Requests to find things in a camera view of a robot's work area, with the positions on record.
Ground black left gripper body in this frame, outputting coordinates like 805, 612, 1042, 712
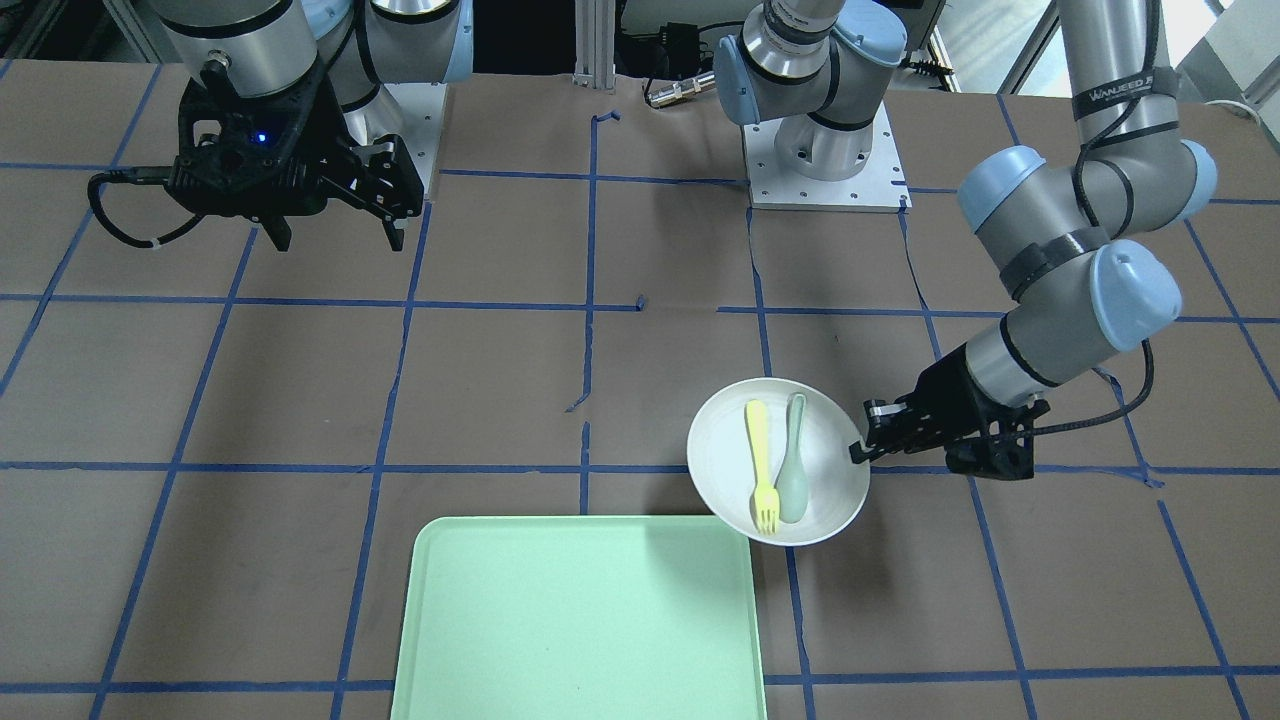
861, 346, 1050, 480

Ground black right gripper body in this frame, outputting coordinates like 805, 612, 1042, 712
165, 56, 425, 222

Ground white round plate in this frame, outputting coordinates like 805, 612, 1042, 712
686, 378, 870, 547

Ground yellow plastic fork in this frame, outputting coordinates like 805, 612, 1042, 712
744, 398, 781, 536

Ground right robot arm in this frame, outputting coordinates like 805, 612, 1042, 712
154, 1, 475, 251

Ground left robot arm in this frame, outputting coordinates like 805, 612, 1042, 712
713, 1, 1217, 480

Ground pale green plastic spoon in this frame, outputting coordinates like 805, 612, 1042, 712
774, 392, 810, 524

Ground gold metal cylinder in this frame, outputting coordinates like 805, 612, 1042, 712
643, 70, 716, 110

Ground light green tray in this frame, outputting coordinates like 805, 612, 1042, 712
390, 515, 768, 719

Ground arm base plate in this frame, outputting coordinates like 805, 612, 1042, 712
385, 83, 451, 201
742, 104, 913, 213

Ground aluminium frame post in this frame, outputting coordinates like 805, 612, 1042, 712
572, 0, 618, 94

